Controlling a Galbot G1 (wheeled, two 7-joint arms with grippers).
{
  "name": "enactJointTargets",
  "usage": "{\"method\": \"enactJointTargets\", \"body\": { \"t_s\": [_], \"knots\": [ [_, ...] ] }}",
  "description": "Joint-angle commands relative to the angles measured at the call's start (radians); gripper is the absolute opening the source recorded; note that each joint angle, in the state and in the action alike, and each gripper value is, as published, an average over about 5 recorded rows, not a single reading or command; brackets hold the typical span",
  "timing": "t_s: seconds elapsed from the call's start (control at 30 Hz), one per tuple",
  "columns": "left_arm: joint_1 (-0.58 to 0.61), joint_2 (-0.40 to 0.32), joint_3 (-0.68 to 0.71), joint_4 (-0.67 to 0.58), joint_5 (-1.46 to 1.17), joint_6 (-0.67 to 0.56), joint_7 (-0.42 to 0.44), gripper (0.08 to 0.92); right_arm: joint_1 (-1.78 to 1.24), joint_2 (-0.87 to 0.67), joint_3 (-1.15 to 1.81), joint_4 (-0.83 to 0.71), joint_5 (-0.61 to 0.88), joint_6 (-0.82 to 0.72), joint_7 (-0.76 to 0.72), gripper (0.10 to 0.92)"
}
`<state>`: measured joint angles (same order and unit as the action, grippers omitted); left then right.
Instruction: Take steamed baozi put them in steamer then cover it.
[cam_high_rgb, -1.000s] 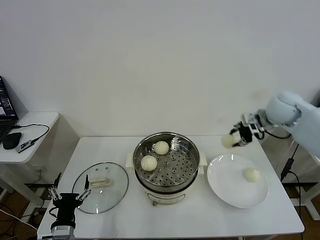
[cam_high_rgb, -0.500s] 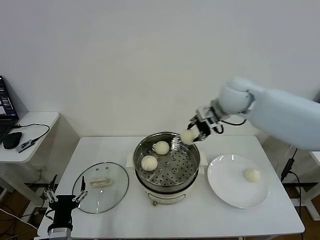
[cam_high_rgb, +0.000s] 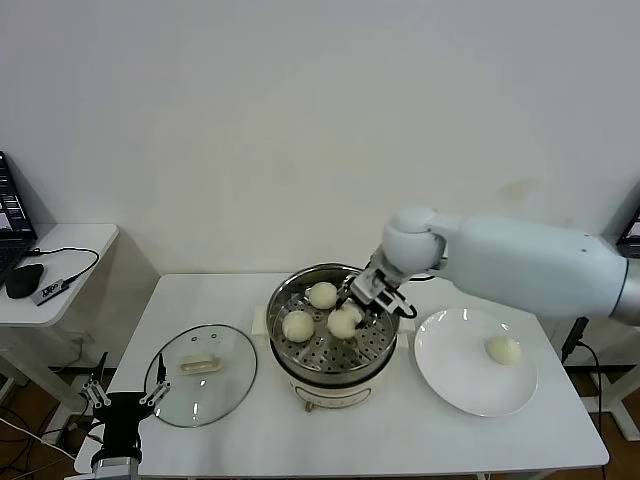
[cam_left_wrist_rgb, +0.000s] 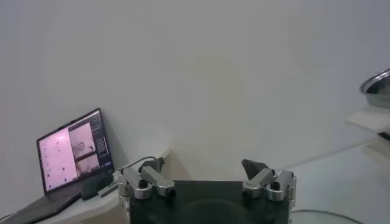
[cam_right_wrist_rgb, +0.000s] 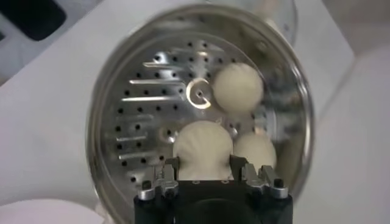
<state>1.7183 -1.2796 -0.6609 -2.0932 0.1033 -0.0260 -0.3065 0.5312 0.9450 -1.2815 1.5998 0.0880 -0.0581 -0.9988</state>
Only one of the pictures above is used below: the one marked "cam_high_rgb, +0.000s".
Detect black power cable with brick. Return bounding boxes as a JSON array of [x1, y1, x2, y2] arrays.
[[559, 316, 616, 416]]

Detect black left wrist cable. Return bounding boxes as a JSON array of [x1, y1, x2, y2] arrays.
[[74, 417, 107, 442]]

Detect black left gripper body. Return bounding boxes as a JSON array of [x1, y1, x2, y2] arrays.
[[94, 393, 154, 455]]

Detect round white plate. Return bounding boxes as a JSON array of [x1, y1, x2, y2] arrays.
[[413, 308, 540, 418]]

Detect black laptop beside label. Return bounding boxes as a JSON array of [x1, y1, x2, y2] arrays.
[[615, 209, 640, 260]]

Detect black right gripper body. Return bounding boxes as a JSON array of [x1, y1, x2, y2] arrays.
[[352, 259, 401, 304]]

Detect black laptop with lit screen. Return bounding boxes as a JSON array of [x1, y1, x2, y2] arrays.
[[0, 151, 40, 289]]

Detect white floor cable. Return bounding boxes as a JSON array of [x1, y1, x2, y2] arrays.
[[0, 417, 79, 459]]

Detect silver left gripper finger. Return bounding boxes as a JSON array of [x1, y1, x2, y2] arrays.
[[82, 352, 111, 409], [139, 352, 171, 406]]

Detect white side table with label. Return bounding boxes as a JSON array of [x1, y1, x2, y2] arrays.
[[597, 319, 640, 441]]

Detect stainless steel steamer basket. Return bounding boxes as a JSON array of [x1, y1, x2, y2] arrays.
[[266, 263, 401, 375]]

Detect white steamed baozi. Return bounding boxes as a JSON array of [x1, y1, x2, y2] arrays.
[[326, 305, 362, 339], [281, 309, 316, 344], [307, 281, 340, 309], [485, 335, 523, 366]]

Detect thin black adapter cable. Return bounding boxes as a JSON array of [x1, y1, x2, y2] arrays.
[[23, 246, 101, 289]]

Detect grey usb adapter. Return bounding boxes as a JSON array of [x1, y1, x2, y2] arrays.
[[35, 276, 71, 307]]

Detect white rounded side table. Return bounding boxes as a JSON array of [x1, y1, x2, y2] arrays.
[[0, 223, 121, 416]]

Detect round glass pot lid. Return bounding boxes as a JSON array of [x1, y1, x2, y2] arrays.
[[143, 323, 259, 429]]

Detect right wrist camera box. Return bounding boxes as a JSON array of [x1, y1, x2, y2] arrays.
[[372, 289, 407, 312]]

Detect black computer mouse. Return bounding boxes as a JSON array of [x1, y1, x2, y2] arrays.
[[4, 263, 46, 300]]

